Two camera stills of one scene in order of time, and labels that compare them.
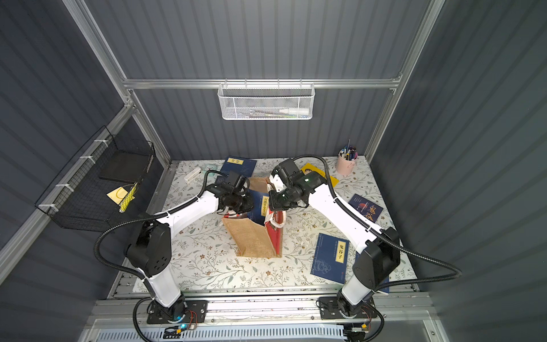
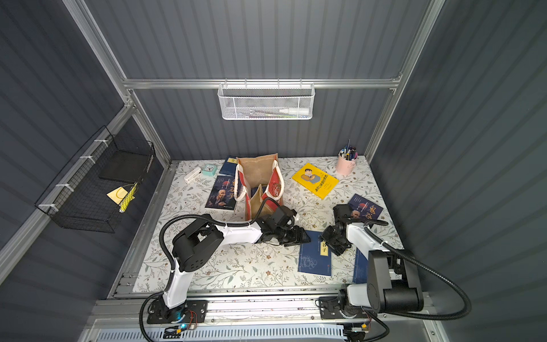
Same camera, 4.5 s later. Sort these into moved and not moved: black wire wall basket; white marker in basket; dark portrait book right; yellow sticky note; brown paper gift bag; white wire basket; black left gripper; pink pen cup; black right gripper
Moved: brown paper gift bag; black right gripper; black left gripper
Not moved: pink pen cup; yellow sticky note; black wire wall basket; white wire basket; white marker in basket; dark portrait book right
